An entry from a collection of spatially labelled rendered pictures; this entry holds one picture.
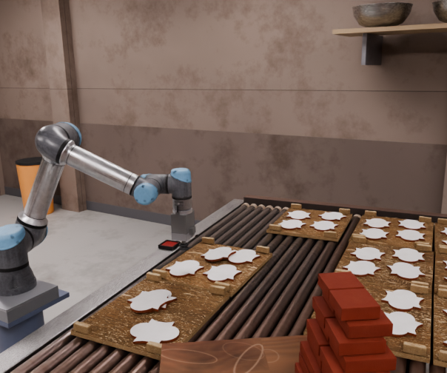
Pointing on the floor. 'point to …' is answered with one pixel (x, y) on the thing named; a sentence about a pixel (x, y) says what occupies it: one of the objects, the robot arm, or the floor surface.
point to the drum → (29, 165)
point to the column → (6, 338)
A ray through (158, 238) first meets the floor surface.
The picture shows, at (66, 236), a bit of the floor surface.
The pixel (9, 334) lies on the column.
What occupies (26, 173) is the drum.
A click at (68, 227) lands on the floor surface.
